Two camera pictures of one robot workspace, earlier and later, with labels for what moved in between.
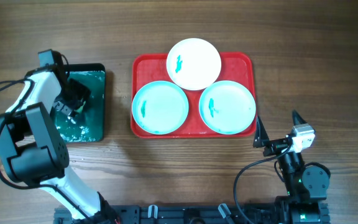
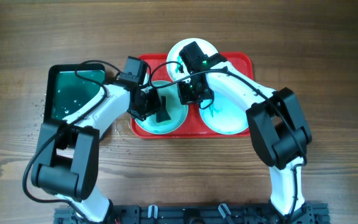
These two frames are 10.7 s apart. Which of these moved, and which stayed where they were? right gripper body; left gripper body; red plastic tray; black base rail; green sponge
Moved: left gripper body; right gripper body; green sponge
Stayed: red plastic tray; black base rail
